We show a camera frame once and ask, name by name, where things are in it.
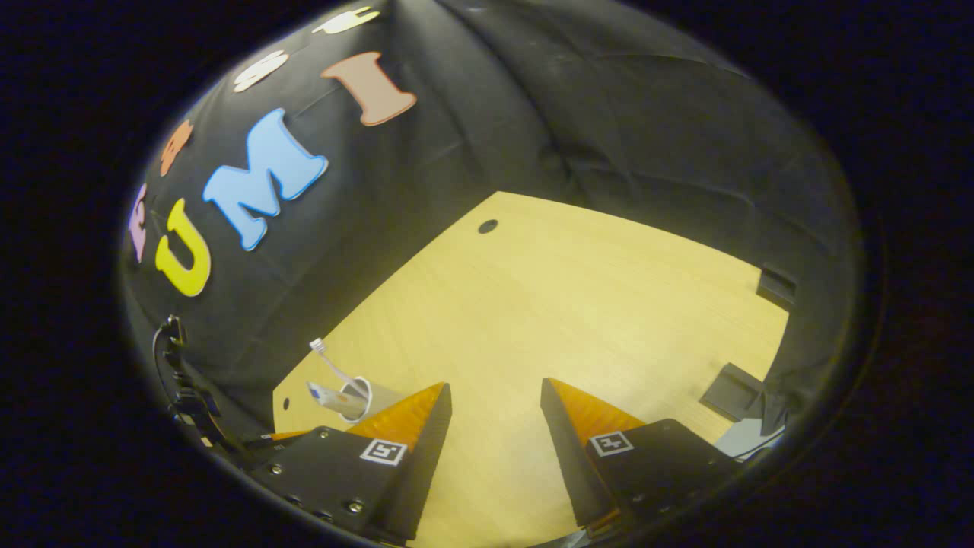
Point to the white toothpaste tube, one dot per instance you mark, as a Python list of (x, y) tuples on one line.
[(335, 397)]

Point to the white toothbrush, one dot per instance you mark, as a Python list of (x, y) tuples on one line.
[(316, 346)]

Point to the wooden desktop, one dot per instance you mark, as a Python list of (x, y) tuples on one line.
[(533, 304)]

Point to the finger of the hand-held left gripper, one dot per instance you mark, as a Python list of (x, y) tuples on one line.
[(285, 436)]

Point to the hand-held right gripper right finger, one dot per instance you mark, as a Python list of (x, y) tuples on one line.
[(571, 464)]

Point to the black backdrop cloth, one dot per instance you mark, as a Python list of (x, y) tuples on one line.
[(609, 114)]

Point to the black table clamp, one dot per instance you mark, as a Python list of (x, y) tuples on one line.
[(776, 288), (730, 392)]

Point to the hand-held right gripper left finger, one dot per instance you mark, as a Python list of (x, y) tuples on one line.
[(418, 472)]

